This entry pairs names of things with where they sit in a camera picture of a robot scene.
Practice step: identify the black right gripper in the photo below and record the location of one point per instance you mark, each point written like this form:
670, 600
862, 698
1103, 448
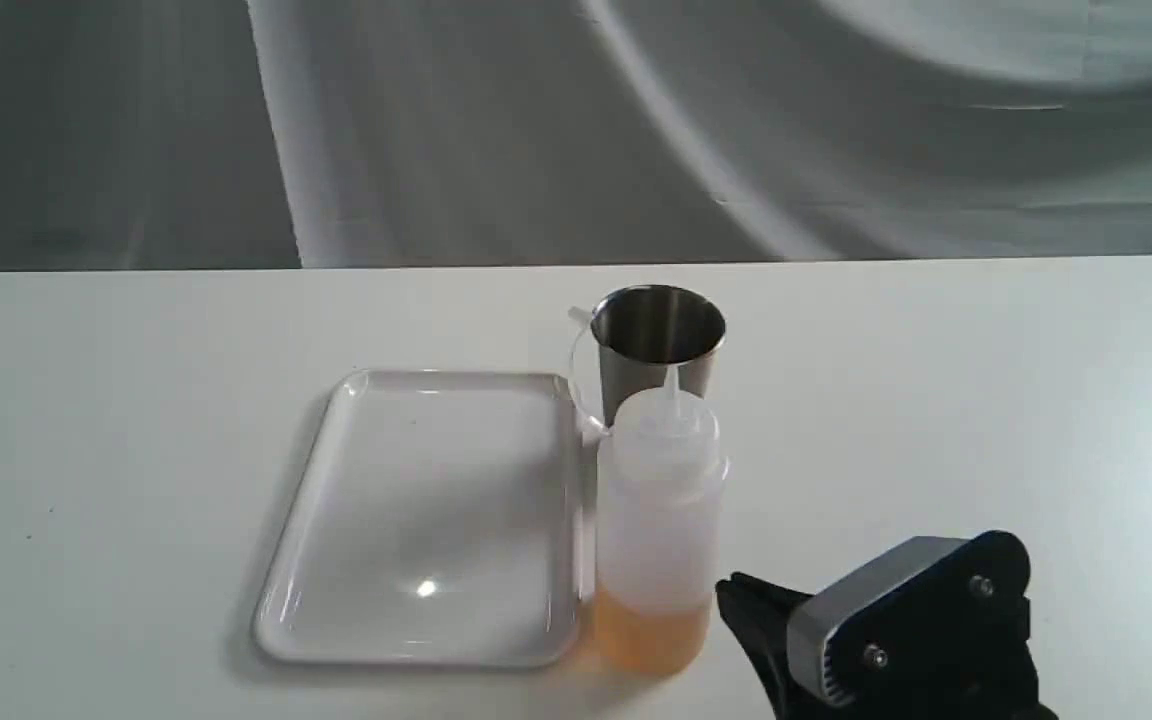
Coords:
756, 612

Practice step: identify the translucent squeeze bottle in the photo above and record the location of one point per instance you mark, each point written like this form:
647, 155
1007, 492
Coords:
660, 475

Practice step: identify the stainless steel cup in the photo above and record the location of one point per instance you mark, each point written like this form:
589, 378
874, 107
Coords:
643, 330

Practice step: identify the white plastic tray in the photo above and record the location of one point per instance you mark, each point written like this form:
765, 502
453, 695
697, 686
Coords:
437, 524

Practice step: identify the grey white backdrop curtain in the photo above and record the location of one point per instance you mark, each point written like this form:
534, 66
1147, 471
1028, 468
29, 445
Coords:
184, 135

